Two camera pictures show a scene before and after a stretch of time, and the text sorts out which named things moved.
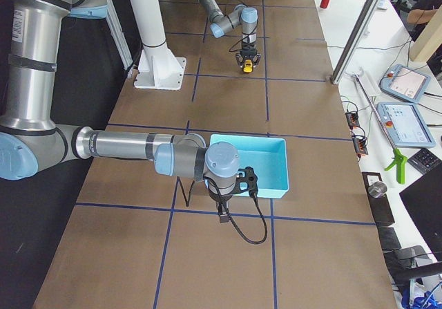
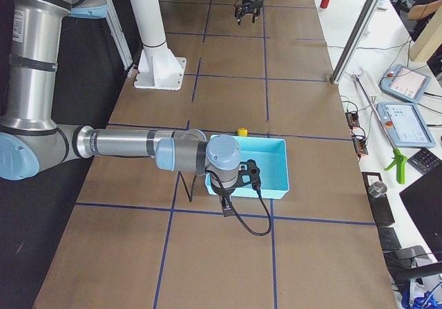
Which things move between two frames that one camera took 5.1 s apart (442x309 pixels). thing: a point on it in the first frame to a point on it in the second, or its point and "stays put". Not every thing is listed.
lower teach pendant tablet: x=405 y=124 stays put
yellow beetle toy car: x=248 y=66 to x=242 y=131
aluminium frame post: x=361 y=27 stays put
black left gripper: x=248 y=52 to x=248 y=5
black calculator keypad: x=424 y=160 stays put
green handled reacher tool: x=398 y=157 stays put
